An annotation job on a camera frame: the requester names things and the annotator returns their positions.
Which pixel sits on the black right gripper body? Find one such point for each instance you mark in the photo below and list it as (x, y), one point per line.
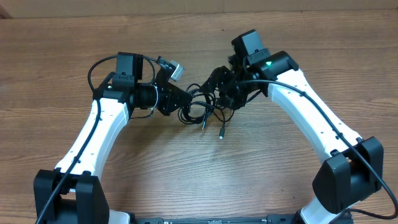
(236, 94)

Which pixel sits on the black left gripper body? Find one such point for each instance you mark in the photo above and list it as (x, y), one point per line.
(165, 99)

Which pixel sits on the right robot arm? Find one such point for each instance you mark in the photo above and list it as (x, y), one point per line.
(351, 166)

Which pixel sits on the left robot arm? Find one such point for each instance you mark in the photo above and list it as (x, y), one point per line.
(72, 191)

